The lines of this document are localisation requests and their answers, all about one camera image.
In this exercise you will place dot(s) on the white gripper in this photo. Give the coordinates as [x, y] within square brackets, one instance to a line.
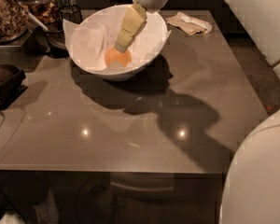
[135, 18]

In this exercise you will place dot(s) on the orange fruit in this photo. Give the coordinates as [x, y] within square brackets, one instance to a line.
[114, 56]

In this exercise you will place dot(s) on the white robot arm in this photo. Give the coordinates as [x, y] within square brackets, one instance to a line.
[224, 134]

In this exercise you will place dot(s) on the white ceramic bowl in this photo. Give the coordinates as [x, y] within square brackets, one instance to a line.
[152, 44]

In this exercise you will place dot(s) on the white paper bowl liner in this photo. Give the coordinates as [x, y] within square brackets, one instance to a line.
[87, 44]

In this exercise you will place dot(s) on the crumpled paper napkins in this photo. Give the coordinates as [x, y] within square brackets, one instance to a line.
[189, 25]

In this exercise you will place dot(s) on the large glass snack jar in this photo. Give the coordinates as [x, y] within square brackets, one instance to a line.
[13, 22]

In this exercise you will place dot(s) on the dark brown tray device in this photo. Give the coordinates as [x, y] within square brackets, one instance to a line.
[11, 87]

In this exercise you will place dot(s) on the white shoe under table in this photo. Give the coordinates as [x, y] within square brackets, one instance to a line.
[46, 213]

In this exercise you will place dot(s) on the black wire cup holder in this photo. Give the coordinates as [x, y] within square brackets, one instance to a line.
[71, 13]

